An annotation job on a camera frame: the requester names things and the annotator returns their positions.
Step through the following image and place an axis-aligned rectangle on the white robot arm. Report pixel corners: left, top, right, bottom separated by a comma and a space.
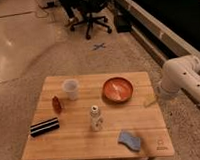
144, 54, 200, 108

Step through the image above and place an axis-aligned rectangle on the white ceramic cup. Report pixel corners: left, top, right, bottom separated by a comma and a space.
62, 79, 79, 101

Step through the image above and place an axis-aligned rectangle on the small white bottle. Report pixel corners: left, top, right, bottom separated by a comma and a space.
90, 106, 103, 131

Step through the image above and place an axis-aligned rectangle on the wooden table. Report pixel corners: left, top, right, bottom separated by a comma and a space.
22, 72, 175, 160

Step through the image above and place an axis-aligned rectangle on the black box on floor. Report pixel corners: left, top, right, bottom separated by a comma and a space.
114, 15, 131, 33

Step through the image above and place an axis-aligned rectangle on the small brown bottle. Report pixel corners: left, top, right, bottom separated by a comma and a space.
52, 96, 62, 113

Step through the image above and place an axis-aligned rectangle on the black white striped box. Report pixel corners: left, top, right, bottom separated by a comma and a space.
30, 117, 60, 137

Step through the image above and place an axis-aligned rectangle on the black office chair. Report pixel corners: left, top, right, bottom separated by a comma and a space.
70, 0, 112, 40

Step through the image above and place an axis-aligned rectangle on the person's leg and shoe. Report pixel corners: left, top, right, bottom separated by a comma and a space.
59, 0, 78, 27

